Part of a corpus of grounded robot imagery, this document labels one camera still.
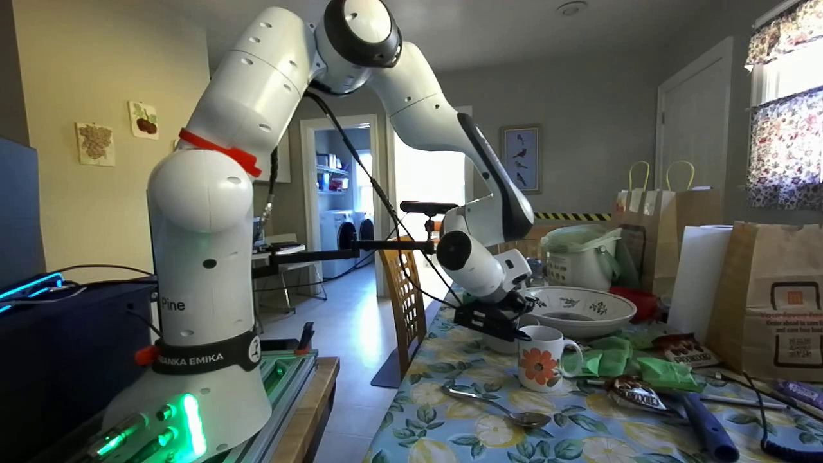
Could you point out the small beige wall picture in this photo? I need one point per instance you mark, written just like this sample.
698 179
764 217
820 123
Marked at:
92 141

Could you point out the metal spoon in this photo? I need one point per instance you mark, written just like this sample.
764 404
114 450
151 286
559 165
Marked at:
527 422

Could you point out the large green crumpled napkin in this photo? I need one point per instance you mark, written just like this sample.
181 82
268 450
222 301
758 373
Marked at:
611 356

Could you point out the framed bird picture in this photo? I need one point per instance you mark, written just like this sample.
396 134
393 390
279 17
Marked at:
531 144

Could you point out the white mug orange flower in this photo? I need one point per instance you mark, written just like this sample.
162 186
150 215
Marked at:
542 361

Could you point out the large white patterned bowl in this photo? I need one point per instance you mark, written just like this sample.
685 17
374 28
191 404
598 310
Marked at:
591 311

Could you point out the dark blue box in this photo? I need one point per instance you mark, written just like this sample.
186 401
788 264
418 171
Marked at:
68 369

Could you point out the black orange clamp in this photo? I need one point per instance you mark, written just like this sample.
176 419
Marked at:
285 337

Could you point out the white flat board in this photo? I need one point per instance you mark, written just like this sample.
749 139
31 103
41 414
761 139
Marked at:
698 283

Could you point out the red crumpled bag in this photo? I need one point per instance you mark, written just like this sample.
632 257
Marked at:
635 304

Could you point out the small glass jar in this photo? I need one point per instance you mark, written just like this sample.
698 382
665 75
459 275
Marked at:
541 273

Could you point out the yellow black striped barrier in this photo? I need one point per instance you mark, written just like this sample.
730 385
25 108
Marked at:
573 217

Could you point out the white door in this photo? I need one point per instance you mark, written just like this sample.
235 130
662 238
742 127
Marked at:
695 130

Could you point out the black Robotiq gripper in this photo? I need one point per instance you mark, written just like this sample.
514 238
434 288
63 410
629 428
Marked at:
479 319

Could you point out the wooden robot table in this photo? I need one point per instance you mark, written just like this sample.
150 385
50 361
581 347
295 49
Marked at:
308 412

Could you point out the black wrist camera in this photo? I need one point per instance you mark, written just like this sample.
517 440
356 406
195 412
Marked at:
522 298

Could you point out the shiny foil wrapper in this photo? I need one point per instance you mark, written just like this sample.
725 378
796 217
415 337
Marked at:
643 397

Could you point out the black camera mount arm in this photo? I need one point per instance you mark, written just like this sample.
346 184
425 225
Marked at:
347 244

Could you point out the small white wall picture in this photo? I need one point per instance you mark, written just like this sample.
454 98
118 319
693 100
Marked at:
145 120

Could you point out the small purple packet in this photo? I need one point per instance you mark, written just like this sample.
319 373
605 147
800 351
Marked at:
800 397

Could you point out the brown printed paper bag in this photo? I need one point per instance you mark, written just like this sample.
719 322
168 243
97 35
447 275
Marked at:
773 298

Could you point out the metal rail mounting plate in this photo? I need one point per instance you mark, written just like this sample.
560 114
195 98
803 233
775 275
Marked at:
285 382

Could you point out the blue panel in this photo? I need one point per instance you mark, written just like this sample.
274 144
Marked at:
18 215

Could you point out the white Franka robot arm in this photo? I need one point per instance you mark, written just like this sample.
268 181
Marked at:
205 257

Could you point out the dark red snack packet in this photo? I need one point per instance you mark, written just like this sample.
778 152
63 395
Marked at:
685 351

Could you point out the floral curtain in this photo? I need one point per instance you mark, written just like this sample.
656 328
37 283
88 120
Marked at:
784 144

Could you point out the black stereo camera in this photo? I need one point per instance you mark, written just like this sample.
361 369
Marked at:
427 207

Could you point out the pale wooden chair back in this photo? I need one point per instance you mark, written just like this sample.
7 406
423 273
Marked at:
537 243

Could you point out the small green crumpled napkin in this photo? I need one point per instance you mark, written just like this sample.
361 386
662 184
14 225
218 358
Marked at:
670 373

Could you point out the wooden lattice chair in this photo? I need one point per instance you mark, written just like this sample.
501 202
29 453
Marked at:
402 298

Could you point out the white laundry appliance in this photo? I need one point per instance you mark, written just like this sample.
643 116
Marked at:
330 226

